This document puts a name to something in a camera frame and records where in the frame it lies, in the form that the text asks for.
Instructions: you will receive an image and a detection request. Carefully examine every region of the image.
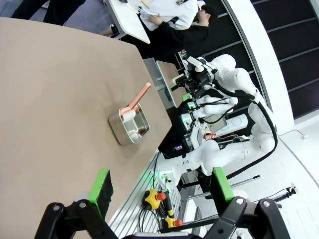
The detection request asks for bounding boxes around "white side table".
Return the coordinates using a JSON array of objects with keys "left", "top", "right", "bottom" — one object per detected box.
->
[{"left": 104, "top": 0, "right": 152, "bottom": 45}]

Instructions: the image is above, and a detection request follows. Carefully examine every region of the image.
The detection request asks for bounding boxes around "yellow emergency stop button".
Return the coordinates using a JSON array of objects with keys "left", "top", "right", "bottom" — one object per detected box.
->
[
  {"left": 141, "top": 188, "right": 167, "bottom": 210},
  {"left": 163, "top": 217, "right": 183, "bottom": 228}
]

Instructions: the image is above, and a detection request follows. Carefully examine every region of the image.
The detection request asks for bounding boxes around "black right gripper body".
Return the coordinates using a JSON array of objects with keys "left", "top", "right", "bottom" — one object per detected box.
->
[{"left": 185, "top": 66, "right": 213, "bottom": 100}]

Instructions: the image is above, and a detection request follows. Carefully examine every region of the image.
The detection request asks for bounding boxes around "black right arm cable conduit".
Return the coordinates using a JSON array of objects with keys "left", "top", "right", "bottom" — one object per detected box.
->
[{"left": 213, "top": 81, "right": 279, "bottom": 180}]

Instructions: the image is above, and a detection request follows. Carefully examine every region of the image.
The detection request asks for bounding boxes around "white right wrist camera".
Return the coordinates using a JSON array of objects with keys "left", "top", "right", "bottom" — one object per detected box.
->
[{"left": 186, "top": 56, "right": 203, "bottom": 73}]

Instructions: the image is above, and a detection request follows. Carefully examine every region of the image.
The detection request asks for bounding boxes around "aluminium mounting frame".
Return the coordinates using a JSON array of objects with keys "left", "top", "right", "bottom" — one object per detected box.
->
[{"left": 107, "top": 151, "right": 183, "bottom": 239}]

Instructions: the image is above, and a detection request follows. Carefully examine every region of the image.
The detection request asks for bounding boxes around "seated person in black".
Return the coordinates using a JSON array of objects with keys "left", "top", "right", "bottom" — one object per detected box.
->
[{"left": 139, "top": 0, "right": 219, "bottom": 63}]

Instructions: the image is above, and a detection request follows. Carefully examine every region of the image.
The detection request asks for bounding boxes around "left gripper black green left finger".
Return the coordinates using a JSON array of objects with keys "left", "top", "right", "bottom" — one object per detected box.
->
[{"left": 34, "top": 168, "right": 118, "bottom": 239}]

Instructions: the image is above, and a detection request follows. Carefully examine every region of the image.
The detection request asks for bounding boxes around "white pendant with screen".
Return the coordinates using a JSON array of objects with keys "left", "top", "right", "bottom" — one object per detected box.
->
[{"left": 206, "top": 113, "right": 249, "bottom": 134}]

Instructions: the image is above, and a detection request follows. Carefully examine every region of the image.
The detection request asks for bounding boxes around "shiny metal tray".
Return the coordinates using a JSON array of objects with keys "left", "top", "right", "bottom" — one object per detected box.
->
[{"left": 108, "top": 103, "right": 151, "bottom": 146}]

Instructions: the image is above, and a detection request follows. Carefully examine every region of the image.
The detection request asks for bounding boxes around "black green finger of the right gripper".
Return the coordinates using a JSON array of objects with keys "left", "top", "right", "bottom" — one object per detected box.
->
[
  {"left": 171, "top": 75, "right": 191, "bottom": 85},
  {"left": 170, "top": 84, "right": 192, "bottom": 94}
]

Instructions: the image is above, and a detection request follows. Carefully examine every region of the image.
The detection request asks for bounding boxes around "pink lint roller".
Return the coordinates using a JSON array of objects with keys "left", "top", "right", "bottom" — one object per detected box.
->
[{"left": 119, "top": 82, "right": 152, "bottom": 123}]

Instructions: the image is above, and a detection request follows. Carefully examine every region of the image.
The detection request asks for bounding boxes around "left gripper black green right finger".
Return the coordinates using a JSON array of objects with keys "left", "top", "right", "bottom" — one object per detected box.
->
[{"left": 206, "top": 166, "right": 291, "bottom": 239}]

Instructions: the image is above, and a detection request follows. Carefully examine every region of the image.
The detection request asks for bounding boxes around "brown background table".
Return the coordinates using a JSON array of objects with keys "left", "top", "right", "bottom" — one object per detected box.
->
[{"left": 156, "top": 60, "right": 190, "bottom": 109}]

